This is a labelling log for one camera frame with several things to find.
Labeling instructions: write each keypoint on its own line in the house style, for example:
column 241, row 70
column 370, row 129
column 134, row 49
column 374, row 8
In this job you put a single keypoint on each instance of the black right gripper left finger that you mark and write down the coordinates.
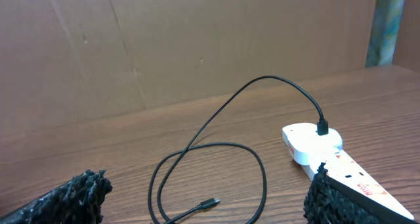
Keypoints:
column 76, row 202

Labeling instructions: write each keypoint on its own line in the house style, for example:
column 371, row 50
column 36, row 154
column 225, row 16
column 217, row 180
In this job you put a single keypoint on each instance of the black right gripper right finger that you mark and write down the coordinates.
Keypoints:
column 328, row 201

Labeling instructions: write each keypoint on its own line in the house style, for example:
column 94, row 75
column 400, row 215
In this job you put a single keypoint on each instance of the white charger plug adapter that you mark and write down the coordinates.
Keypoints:
column 305, row 145

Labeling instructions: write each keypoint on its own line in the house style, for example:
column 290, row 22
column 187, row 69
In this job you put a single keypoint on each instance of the white power strip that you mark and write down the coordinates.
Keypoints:
column 344, row 169

